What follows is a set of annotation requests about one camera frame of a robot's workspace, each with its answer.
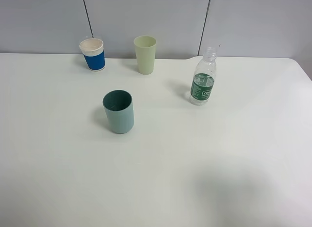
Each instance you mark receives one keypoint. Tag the clear water bottle green label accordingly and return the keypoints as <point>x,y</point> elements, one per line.
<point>204,78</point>

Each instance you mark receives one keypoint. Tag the blue white paper cup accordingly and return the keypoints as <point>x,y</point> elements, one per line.
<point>93,52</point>

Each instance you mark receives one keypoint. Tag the teal plastic cup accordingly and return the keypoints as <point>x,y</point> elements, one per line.
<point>118,105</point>

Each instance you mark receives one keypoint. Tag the light green plastic cup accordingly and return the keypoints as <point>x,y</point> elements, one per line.
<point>145,49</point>

